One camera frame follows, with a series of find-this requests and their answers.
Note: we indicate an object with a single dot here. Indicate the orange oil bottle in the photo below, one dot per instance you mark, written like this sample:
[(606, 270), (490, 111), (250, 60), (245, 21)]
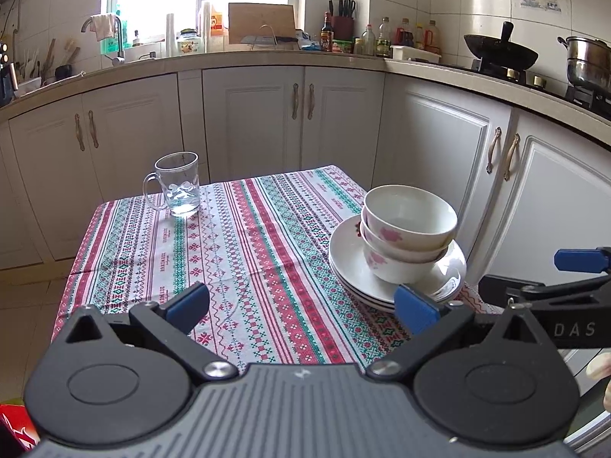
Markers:
[(432, 38)]

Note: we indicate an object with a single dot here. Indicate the knife block with knives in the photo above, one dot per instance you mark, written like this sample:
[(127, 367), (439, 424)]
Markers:
[(341, 28)]

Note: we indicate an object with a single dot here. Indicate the yellow oil bottle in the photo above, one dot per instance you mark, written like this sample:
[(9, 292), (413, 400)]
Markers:
[(419, 38)]

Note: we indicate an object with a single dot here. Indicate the steel cooking pot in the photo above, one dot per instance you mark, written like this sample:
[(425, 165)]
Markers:
[(589, 62)]

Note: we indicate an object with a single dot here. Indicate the clear glass bottle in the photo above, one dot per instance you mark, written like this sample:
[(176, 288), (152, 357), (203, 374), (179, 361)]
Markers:
[(368, 43)]

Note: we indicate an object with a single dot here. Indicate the beige kitchen countertop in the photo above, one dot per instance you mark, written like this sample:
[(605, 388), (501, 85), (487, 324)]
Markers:
[(238, 57)]

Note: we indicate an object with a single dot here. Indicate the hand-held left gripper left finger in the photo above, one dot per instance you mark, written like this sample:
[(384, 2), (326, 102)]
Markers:
[(187, 306)]

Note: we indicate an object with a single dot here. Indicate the clear glass mug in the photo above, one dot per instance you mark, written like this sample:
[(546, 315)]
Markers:
[(179, 191)]

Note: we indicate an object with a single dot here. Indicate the red box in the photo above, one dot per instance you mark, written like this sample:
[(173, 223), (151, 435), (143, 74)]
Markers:
[(12, 420)]

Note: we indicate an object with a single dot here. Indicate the tall clear plastic bottle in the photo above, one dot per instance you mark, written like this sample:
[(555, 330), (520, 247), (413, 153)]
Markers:
[(206, 28)]

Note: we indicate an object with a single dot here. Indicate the white floral bowl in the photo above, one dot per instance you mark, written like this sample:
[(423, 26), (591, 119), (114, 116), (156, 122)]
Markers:
[(401, 272), (405, 210), (420, 254)]

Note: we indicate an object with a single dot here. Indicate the wooden cutting board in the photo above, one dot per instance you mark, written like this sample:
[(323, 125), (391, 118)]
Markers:
[(257, 19)]

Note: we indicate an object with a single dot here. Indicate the wall sticker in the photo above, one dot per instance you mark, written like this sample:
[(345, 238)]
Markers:
[(542, 0)]

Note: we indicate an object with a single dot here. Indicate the striped patterned tablecloth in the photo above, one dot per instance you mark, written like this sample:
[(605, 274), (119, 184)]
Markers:
[(262, 248)]

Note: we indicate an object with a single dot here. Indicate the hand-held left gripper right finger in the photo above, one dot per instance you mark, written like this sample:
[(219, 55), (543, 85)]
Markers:
[(415, 310)]

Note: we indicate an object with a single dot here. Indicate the glass jar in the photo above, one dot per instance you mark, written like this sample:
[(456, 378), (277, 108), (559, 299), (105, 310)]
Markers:
[(187, 43)]

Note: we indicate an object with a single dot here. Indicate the black wok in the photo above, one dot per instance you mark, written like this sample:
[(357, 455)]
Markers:
[(496, 50)]

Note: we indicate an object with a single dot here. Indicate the white cloth on faucet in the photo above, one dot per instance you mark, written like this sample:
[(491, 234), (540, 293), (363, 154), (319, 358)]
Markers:
[(102, 26)]

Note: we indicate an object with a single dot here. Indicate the white plastic tray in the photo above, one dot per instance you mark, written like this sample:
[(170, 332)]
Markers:
[(415, 55)]

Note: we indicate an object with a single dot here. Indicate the gas stove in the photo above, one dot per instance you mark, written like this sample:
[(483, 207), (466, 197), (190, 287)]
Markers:
[(525, 76)]

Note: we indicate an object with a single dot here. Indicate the green label bottle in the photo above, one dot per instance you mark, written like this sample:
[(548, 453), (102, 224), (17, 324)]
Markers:
[(383, 43)]

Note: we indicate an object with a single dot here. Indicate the orange juice bottle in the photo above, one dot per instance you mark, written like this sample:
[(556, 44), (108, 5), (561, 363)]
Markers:
[(218, 21)]

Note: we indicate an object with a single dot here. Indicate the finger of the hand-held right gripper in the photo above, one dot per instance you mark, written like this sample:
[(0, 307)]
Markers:
[(580, 260), (496, 293)]

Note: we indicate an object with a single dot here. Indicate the stained white fruit-print plate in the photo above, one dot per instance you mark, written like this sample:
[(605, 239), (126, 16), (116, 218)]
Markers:
[(348, 257)]

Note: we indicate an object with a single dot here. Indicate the metal faucet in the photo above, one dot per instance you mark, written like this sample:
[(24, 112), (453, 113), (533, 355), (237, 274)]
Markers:
[(119, 47)]

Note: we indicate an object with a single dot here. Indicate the person's right hand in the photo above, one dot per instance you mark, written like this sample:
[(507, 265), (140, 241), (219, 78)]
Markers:
[(599, 367)]

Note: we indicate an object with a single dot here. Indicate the dark sauce bottle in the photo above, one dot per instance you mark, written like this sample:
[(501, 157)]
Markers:
[(327, 38)]

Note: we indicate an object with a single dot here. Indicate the dark soy bottle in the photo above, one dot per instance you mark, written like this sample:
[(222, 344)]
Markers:
[(405, 36)]

